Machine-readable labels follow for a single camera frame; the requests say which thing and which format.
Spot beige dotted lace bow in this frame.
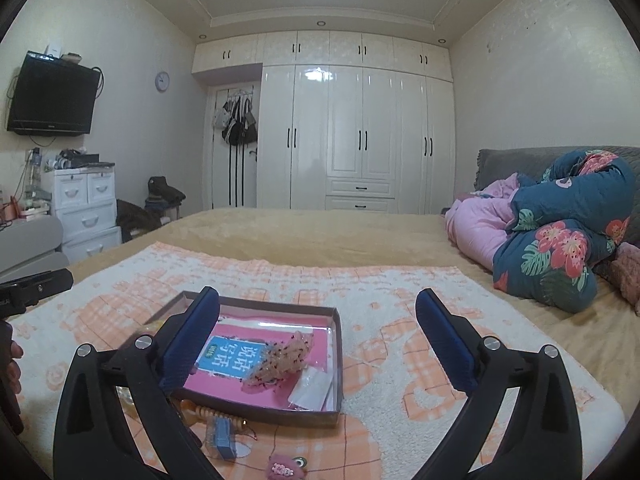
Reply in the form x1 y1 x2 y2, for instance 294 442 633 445
242 332 314 390

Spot white earring card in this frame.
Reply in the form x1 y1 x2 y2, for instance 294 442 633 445
288 366 335 412

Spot white bedroom door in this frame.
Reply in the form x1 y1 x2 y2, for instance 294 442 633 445
203 81 260 209

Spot left hand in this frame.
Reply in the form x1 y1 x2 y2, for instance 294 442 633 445
6 340 24 394

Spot grey chair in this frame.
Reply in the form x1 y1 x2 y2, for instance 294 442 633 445
0 216 70 283

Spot white plastic drawer unit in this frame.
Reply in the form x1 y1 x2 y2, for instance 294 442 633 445
42 162 122 263

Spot tan bed cover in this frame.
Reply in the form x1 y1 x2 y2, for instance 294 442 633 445
0 208 640 480

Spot brown bag on floor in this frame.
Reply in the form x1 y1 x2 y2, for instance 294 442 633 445
116 200 162 243

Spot orange white patterned blanket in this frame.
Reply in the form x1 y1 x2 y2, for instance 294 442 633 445
8 240 626 480

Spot clutter on drawer unit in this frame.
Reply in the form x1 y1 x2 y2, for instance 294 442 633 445
25 146 115 171

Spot pink children's book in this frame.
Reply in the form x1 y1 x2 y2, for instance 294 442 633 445
184 315 337 412

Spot shallow dark cardboard box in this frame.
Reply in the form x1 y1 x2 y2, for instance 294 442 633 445
174 297 343 428

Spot pink fuzzy hair clip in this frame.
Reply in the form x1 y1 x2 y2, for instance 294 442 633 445
265 454 307 480

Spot pile of dark clothes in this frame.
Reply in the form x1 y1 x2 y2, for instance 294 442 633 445
145 176 186 210

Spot pink knitted blanket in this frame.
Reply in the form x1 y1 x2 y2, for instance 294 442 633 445
611 242 640 315

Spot blue floral quilt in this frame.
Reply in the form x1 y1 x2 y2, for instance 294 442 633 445
492 150 636 313

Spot pink padded quilt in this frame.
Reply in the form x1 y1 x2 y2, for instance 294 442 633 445
445 172 520 271

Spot hanging black bags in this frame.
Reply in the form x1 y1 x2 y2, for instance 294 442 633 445
213 96 258 146

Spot white built-in wardrobe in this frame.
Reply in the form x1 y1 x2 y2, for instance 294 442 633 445
192 30 456 214

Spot orange spiral hair tie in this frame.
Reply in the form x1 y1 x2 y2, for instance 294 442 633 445
179 398 246 434

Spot black wall television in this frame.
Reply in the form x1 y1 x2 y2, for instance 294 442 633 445
6 51 102 136

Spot round wall clock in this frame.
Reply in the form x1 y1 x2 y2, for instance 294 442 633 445
154 70 170 93

